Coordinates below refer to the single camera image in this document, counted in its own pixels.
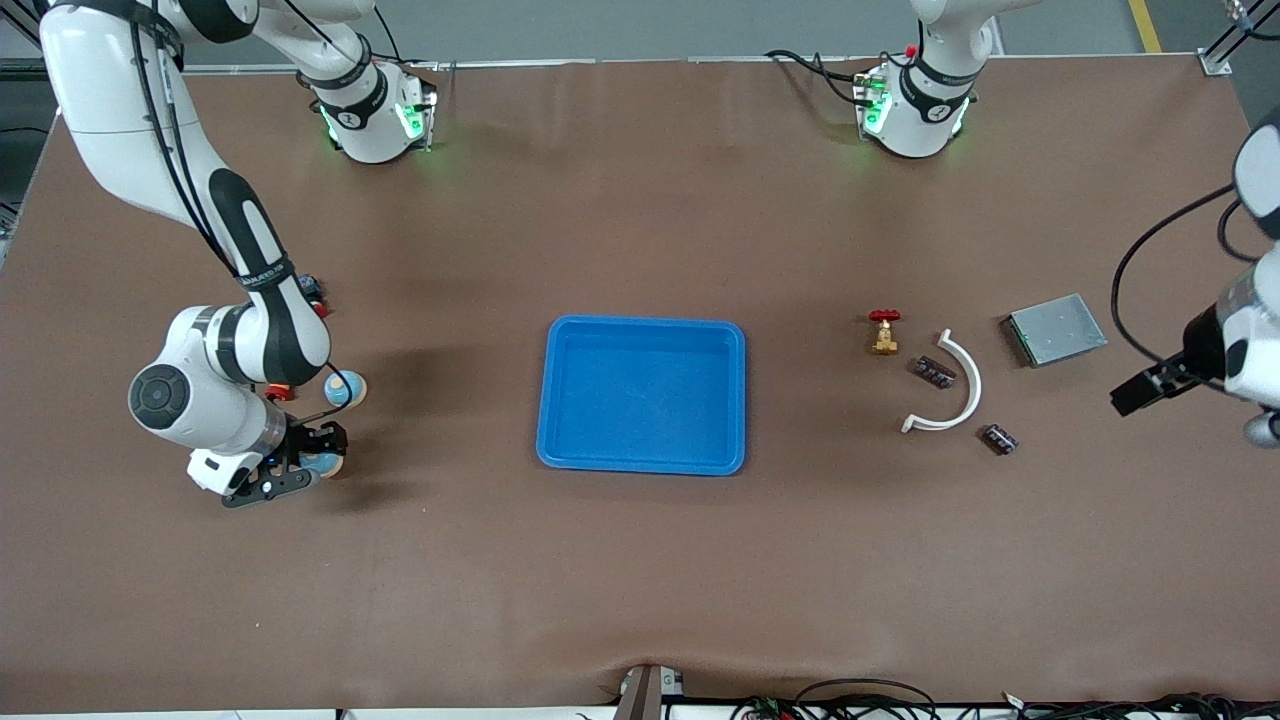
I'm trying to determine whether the grey metal box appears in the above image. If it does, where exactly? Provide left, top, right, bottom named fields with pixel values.
left=1002, top=293, right=1109, bottom=369

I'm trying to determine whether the white curved plastic clip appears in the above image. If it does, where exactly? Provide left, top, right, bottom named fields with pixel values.
left=900, top=329, right=984, bottom=434

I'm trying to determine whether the blue plastic tray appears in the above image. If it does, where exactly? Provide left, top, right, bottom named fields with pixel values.
left=536, top=315, right=748, bottom=477

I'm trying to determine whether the brown table mat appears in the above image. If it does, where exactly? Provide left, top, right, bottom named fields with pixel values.
left=0, top=55, right=1280, bottom=713

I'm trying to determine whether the aluminium frame post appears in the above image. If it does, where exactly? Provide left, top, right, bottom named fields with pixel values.
left=1198, top=0, right=1280, bottom=77

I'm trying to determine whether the black cable bundle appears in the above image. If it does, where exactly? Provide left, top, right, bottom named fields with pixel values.
left=1000, top=690, right=1280, bottom=720

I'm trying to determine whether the black looped cable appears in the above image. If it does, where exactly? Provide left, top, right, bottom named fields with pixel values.
left=795, top=678, right=941, bottom=720

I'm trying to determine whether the grey metal clamp bracket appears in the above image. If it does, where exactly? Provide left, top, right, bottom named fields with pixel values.
left=612, top=663, right=687, bottom=720

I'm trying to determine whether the black base cable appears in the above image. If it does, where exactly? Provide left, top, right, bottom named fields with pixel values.
left=372, top=5, right=441, bottom=71
left=765, top=48, right=871, bottom=106

